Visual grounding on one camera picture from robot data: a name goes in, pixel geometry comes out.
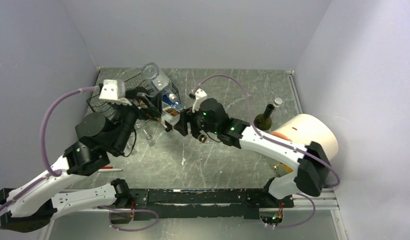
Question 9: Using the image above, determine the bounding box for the white orange cylinder container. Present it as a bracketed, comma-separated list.
[271, 113, 339, 161]

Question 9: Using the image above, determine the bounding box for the black wire wine rack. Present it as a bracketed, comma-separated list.
[86, 74, 183, 118]

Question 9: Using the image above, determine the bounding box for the blue square bottle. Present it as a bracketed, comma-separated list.
[162, 93, 183, 111]

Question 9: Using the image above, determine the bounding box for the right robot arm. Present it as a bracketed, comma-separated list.
[173, 98, 331, 207]

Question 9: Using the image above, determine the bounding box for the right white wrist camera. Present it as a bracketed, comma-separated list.
[192, 88, 208, 113]

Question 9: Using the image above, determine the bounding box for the round clear silver-cap bottle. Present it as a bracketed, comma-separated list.
[141, 62, 175, 95]

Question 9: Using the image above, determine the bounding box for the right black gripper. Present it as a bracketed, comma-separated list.
[174, 100, 219, 136]

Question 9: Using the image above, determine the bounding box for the dark green wine bottle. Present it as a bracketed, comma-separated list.
[254, 104, 275, 131]

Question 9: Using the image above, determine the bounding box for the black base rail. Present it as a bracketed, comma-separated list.
[127, 188, 294, 220]

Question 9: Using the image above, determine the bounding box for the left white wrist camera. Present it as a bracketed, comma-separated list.
[99, 79, 132, 106]

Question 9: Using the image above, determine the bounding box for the small clear capped bottle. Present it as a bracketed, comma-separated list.
[273, 97, 284, 115]

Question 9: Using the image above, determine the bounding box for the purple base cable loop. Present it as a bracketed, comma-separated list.
[108, 207, 160, 232]

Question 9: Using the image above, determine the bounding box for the red white pen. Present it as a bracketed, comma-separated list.
[98, 166, 123, 173]

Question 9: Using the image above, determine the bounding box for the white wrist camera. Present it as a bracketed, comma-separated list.
[99, 79, 132, 106]
[192, 88, 208, 113]

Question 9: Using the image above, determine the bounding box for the clear gold label bottle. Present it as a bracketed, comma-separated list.
[160, 105, 209, 144]

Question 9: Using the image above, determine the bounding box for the tall clear bottle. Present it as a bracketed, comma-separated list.
[126, 120, 152, 149]

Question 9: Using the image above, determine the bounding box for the brown label wine bottle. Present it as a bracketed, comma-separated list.
[138, 100, 171, 132]

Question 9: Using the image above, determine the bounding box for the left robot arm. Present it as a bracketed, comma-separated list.
[0, 86, 162, 233]

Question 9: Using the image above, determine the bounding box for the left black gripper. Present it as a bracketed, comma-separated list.
[111, 88, 163, 154]

